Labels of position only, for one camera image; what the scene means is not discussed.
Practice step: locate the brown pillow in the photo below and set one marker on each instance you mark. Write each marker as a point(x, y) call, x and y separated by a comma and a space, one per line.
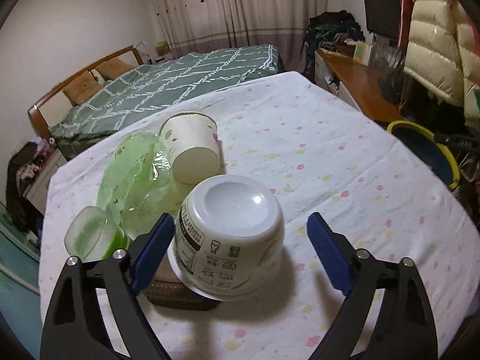
point(81, 89)
point(113, 68)

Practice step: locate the white yogurt tub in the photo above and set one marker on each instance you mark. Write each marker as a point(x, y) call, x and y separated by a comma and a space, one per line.
point(228, 239)

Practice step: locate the black bin yellow rim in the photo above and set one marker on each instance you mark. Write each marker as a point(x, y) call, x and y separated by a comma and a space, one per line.
point(435, 155)

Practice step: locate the black television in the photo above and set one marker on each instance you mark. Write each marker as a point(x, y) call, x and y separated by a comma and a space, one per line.
point(383, 17)

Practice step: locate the white nightstand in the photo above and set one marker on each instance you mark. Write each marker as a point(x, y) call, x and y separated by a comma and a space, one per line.
point(37, 192)

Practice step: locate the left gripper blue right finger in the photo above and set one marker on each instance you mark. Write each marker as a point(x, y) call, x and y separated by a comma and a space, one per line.
point(405, 327)

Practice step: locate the dark clothes on nightstand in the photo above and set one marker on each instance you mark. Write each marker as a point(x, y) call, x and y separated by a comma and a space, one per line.
point(23, 169)

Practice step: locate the cream puffer jacket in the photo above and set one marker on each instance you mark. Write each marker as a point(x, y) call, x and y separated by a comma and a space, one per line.
point(443, 55)

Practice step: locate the clear green plastic bottle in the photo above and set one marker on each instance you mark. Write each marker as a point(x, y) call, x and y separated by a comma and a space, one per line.
point(93, 235)

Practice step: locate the pile of dark clothes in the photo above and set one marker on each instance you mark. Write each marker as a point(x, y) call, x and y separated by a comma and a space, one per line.
point(328, 29)

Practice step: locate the left brown pillow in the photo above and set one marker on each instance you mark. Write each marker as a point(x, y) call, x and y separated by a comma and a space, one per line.
point(81, 89)

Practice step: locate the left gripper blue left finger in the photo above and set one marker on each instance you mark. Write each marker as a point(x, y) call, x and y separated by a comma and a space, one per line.
point(74, 326)

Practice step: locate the bed with green plaid duvet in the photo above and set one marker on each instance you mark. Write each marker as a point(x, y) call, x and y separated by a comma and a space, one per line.
point(148, 89)

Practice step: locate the right brown pillow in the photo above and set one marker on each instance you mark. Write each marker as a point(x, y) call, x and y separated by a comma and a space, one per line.
point(113, 68)

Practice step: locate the wooden headboard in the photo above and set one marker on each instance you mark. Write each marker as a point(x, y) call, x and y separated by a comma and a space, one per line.
point(54, 106)

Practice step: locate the brown small box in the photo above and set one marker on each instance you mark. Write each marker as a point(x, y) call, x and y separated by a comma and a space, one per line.
point(167, 290)

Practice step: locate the white dotted tablecloth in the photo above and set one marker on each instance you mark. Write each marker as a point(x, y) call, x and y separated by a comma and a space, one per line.
point(315, 154)

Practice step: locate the pink striped curtain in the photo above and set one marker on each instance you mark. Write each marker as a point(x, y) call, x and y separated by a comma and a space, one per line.
point(206, 25)

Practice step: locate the wooden desk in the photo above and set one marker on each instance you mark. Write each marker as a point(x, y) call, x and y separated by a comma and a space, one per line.
point(355, 84)

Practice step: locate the white paper cup apple print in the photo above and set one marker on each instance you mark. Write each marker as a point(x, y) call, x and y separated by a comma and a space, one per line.
point(191, 141)

